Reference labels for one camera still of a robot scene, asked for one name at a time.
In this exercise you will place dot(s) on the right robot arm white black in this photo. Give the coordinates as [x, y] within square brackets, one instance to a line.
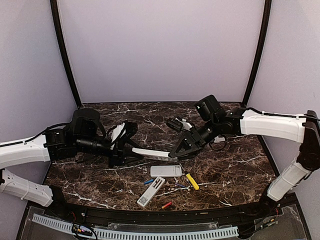
[303, 129]

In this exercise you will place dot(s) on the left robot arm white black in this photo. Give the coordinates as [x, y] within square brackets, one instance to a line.
[83, 134]

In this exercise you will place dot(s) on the white remote with buttons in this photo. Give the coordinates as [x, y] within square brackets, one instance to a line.
[154, 154]

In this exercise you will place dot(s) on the black front rail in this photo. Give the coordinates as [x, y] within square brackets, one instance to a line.
[93, 216]

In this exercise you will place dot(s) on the blue battery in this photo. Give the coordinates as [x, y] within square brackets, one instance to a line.
[148, 182]

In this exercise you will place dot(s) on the white remote with label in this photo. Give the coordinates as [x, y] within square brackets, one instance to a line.
[151, 191]

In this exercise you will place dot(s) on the black frame post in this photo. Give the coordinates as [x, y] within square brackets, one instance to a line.
[259, 51]
[63, 52]

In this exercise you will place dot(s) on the white battery cover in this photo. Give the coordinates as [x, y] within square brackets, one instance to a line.
[219, 139]

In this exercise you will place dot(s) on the yellow handled screwdriver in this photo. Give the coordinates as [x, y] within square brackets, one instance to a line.
[192, 181]

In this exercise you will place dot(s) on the white slotted cable duct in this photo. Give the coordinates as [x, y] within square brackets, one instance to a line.
[100, 233]

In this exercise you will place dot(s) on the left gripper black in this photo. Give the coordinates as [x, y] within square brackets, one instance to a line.
[120, 152]

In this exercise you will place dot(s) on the red orange battery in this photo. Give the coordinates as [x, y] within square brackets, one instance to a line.
[168, 204]

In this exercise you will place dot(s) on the right black frame post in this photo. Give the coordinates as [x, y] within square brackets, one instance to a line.
[259, 51]

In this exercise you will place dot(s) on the left black frame post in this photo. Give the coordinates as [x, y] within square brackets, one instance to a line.
[63, 52]

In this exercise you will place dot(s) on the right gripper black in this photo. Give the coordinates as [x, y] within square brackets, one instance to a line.
[194, 141]

